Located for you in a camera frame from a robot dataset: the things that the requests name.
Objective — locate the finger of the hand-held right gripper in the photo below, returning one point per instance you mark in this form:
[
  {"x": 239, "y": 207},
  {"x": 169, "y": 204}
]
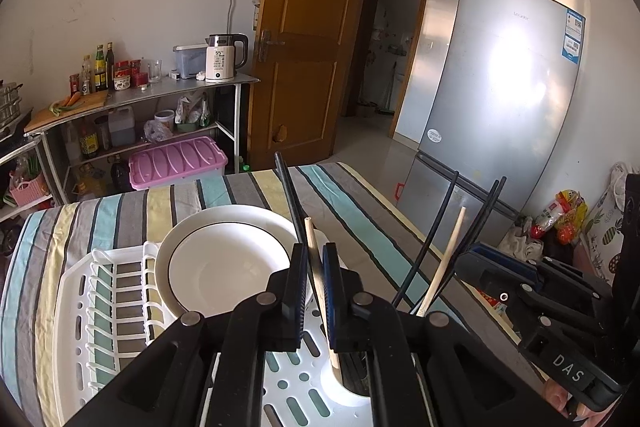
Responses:
[
  {"x": 505, "y": 257},
  {"x": 482, "y": 279}
]

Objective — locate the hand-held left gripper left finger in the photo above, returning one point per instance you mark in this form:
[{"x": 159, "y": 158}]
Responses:
[{"x": 301, "y": 292}]

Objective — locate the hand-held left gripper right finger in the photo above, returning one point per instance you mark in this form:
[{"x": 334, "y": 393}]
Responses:
[{"x": 330, "y": 292}]

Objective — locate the wooden chopstick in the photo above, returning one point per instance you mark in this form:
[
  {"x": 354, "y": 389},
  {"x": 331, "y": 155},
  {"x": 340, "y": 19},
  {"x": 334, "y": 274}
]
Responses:
[
  {"x": 314, "y": 247},
  {"x": 444, "y": 252}
]

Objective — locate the black chopstick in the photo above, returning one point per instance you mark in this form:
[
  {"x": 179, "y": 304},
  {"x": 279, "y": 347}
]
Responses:
[
  {"x": 477, "y": 209},
  {"x": 436, "y": 227},
  {"x": 491, "y": 201},
  {"x": 290, "y": 202}
]

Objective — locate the white cup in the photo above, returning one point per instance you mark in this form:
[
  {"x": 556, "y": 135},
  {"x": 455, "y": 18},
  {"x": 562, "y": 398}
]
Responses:
[{"x": 350, "y": 399}]

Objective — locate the person's right hand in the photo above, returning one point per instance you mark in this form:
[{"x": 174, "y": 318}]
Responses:
[{"x": 567, "y": 404}]

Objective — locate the red yellow snack bag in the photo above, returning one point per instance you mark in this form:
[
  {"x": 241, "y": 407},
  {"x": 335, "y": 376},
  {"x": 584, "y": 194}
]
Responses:
[{"x": 565, "y": 212}]

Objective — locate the black-rimmed white bowl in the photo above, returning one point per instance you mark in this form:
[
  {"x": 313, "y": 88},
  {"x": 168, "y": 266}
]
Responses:
[{"x": 225, "y": 267}]

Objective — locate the pineapple print pillow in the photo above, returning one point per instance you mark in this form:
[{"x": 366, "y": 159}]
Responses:
[{"x": 605, "y": 232}]

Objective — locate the large white bowl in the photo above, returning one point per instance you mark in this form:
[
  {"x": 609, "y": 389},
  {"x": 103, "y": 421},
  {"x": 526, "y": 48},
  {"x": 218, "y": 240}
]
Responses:
[{"x": 235, "y": 214}]

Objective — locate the silver fridge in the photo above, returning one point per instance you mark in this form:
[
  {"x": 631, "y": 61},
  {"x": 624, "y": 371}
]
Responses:
[{"x": 500, "y": 107}]

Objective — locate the pink storage box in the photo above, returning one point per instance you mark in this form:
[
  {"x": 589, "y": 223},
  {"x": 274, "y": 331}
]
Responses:
[{"x": 175, "y": 162}]

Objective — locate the striped tablecloth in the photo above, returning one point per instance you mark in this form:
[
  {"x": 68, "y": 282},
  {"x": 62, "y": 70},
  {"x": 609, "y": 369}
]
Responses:
[{"x": 100, "y": 217}]

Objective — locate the metal shelf table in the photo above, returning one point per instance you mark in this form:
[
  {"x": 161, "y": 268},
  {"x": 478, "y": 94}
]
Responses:
[{"x": 190, "y": 86}]

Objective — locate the dark liquid plastic jug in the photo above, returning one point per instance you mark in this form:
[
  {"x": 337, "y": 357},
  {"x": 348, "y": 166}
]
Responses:
[{"x": 122, "y": 128}]

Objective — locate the white plastic dish rack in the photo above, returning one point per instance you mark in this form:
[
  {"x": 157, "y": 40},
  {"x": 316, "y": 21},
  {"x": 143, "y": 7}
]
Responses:
[{"x": 61, "y": 332}]

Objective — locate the white electric kettle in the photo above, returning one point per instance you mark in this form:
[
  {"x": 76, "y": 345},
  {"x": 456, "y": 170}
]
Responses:
[{"x": 221, "y": 59}]

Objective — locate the grey storage container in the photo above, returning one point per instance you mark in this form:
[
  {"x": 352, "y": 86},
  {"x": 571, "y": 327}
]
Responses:
[{"x": 190, "y": 62}]

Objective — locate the wooden door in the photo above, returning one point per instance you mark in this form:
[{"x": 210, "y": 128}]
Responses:
[{"x": 305, "y": 32}]

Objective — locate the glass mug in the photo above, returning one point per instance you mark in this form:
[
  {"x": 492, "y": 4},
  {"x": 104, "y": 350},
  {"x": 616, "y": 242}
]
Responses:
[{"x": 155, "y": 71}]

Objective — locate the wooden cutting board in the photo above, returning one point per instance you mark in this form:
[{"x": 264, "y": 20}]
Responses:
[{"x": 75, "y": 113}]

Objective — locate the pink plastic basket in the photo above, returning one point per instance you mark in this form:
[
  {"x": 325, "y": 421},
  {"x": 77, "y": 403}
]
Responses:
[{"x": 27, "y": 193}]

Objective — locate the dark oil bottle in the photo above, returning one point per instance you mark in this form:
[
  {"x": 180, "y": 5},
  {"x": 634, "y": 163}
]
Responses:
[{"x": 110, "y": 64}]

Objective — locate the carrot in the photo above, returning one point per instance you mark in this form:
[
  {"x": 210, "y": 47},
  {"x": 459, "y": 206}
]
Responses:
[{"x": 72, "y": 99}]

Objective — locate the dark bottle yellow label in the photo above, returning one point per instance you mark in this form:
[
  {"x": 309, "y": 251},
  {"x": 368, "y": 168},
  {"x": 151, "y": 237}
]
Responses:
[{"x": 100, "y": 68}]

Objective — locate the small clear bottle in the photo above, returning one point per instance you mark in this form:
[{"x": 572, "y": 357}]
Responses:
[{"x": 86, "y": 77}]

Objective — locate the steel steamer pot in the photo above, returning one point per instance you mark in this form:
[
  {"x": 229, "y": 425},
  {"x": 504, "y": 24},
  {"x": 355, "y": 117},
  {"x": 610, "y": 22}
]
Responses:
[{"x": 7, "y": 104}]

